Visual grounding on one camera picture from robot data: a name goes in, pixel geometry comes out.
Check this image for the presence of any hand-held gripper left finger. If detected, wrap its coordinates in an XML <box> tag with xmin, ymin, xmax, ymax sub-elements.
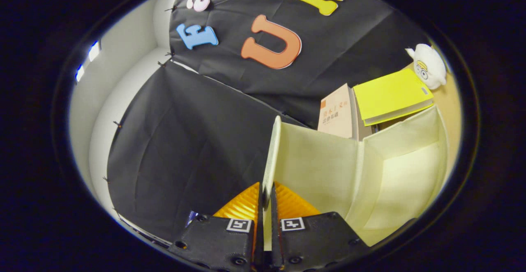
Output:
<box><xmin>168</xmin><ymin>182</ymin><xmax>264</xmax><ymax>272</ymax></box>

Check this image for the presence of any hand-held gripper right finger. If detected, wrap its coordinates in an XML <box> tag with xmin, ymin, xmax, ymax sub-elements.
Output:
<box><xmin>269</xmin><ymin>181</ymin><xmax>370</xmax><ymax>272</ymax></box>

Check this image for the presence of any cream fabric storage box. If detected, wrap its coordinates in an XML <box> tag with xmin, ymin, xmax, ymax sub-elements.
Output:
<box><xmin>262</xmin><ymin>106</ymin><xmax>449</xmax><ymax>251</ymax></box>

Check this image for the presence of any tan paperback book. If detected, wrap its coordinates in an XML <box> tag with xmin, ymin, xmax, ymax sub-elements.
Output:
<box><xmin>317</xmin><ymin>83</ymin><xmax>372</xmax><ymax>141</ymax></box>

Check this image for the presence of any yellow book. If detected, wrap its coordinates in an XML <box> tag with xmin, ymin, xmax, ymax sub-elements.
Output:
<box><xmin>353</xmin><ymin>67</ymin><xmax>435</xmax><ymax>127</ymax></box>

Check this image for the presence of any white plush toy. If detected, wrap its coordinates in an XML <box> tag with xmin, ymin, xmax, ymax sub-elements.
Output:
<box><xmin>405</xmin><ymin>44</ymin><xmax>447</xmax><ymax>90</ymax></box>

